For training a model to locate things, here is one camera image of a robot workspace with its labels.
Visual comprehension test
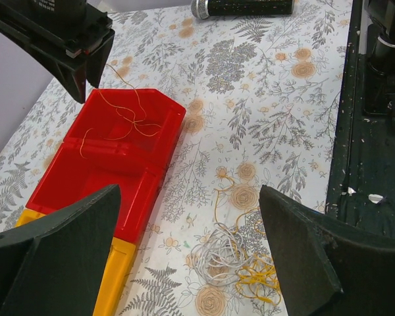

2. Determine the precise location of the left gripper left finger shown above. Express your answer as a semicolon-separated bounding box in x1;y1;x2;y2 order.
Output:
0;184;121;315

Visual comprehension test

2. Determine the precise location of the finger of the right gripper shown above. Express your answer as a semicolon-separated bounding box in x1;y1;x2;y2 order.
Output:
31;50;86;103
86;31;115;88

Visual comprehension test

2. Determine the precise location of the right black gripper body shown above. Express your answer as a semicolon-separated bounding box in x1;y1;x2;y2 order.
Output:
0;1;115;65

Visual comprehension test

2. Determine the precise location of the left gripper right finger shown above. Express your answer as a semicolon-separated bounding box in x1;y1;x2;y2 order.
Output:
259;186;395;315

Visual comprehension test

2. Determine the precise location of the yellow cable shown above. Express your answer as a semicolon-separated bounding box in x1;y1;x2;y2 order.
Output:
213;172;282;303

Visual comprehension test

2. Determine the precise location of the yellow plastic bin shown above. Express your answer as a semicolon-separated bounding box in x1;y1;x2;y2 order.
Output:
14;209;139;316

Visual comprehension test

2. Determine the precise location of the thin orange cable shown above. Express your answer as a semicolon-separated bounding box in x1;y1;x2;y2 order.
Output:
80;64;162;159

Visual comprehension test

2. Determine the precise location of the red double plastic bin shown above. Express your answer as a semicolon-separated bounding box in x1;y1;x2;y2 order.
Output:
26;88;186;244

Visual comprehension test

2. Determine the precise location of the white cable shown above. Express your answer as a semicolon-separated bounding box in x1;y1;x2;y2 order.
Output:
190;226;248;286

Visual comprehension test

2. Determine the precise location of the black microphone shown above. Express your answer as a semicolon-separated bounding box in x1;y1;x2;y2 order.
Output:
190;0;295;20

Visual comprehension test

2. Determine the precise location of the floral table mat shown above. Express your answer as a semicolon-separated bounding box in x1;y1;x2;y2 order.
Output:
0;0;353;316

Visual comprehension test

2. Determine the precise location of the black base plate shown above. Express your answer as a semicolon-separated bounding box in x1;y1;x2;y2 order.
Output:
326;1;395;238

